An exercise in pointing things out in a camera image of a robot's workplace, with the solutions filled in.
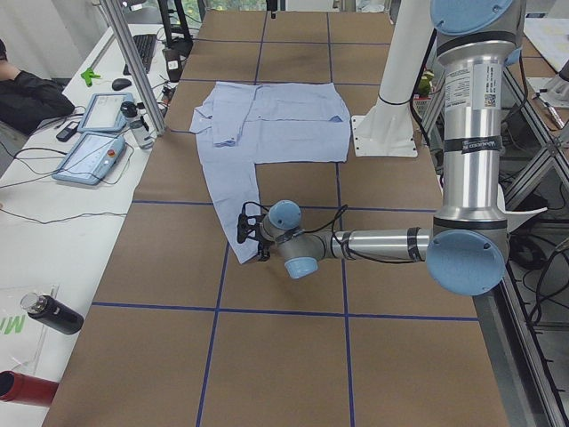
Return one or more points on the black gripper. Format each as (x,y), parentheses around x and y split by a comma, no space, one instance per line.
(262,245)

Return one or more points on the light blue striped shirt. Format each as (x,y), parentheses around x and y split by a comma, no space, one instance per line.
(240,126)

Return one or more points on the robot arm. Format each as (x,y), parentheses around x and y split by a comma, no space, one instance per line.
(467,248)

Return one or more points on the clear plastic water bottle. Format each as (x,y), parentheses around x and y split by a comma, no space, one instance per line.
(137,124)

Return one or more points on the near blue teach pendant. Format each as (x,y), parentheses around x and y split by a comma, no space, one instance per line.
(91,158)

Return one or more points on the blue teach pendant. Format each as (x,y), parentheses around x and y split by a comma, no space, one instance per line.
(91,158)
(103,113)

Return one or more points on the far blue teach pendant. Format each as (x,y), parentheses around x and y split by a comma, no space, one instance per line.
(103,113)

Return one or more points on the black computer mouse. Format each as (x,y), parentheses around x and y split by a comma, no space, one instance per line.
(119,84)

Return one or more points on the black smartphone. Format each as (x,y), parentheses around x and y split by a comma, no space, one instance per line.
(66,133)

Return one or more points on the black water bottle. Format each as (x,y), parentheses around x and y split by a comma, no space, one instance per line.
(52,313)

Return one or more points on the black keyboard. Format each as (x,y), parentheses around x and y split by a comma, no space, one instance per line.
(145,45)

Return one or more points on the green clamp tool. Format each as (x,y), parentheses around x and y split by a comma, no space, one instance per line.
(89,75)

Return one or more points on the person in black jacket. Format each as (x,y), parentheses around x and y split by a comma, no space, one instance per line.
(27,100)

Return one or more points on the red water bottle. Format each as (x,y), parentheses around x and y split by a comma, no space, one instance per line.
(27,389)

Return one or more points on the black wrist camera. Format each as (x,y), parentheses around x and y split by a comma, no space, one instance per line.
(247,227)

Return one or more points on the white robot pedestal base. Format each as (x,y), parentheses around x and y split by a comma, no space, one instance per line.
(387,129)

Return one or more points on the aluminium frame post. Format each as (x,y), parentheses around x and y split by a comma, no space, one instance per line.
(117,22)

